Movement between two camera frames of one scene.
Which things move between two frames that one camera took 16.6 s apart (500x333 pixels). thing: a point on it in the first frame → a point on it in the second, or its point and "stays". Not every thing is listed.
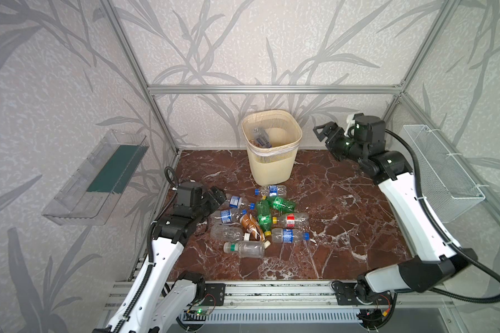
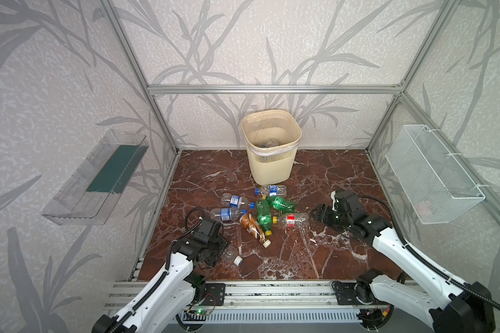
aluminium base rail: [311, 301] stays
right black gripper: [330, 136] → [328, 215]
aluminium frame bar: [273, 90] stays
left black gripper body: [216, 198] → [216, 251]
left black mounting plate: [214, 294] stays
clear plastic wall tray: [91, 195] stays
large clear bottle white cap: [229, 233] → [230, 252]
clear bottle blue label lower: [227, 216] stays
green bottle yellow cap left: [264, 215] stays
